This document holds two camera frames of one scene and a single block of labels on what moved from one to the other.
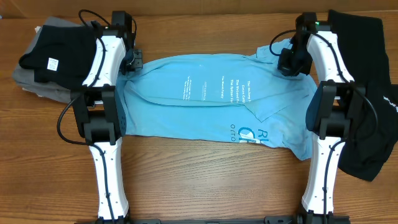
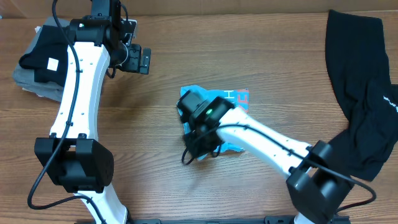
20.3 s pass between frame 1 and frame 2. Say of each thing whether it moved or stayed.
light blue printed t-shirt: moved
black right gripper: moved
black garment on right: stayed
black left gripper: stayed
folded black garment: stayed
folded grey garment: stayed
